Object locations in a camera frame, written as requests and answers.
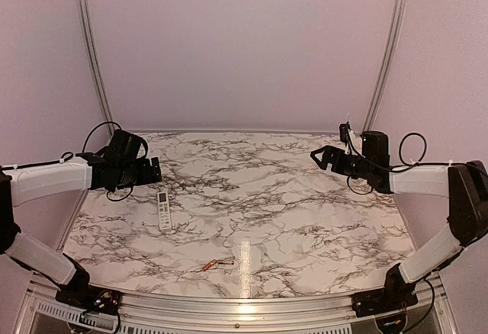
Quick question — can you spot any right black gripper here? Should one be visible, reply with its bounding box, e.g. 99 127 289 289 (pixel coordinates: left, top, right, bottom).
311 145 374 179

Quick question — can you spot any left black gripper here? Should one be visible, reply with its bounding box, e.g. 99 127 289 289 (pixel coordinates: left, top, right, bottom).
117 156 162 189

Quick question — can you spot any white remote control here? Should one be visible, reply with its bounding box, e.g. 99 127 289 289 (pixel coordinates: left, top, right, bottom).
157 191 172 231

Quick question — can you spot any orange AAA battery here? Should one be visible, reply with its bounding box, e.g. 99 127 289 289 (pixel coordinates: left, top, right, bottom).
202 260 218 271

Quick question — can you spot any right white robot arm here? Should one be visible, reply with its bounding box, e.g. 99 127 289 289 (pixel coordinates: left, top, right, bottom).
310 124 487 310

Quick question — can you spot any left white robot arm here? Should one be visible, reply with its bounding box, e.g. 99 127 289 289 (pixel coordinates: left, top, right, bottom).
1 129 162 307

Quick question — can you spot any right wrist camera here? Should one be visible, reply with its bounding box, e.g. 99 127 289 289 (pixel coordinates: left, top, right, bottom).
339 122 361 146

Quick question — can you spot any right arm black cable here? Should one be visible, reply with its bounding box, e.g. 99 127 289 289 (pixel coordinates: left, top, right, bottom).
345 132 429 194

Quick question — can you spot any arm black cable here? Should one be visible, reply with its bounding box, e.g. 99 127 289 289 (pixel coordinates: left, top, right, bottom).
59 120 133 202
345 132 429 194

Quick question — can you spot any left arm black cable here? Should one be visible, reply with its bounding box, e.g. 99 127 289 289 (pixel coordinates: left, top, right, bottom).
59 120 133 202

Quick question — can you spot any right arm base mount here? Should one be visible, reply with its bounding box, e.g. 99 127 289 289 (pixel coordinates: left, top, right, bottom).
352 288 419 317

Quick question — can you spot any aluminium front rail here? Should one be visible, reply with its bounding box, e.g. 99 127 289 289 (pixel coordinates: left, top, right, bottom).
22 272 458 334

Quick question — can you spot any right aluminium corner post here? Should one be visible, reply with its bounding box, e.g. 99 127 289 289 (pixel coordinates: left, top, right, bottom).
362 0 407 132

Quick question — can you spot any aluminium corner post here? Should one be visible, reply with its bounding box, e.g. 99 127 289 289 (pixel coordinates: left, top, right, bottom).
362 0 407 132
76 0 114 134

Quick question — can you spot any left aluminium corner post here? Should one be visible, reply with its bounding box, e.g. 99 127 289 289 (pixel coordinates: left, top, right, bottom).
76 0 114 134

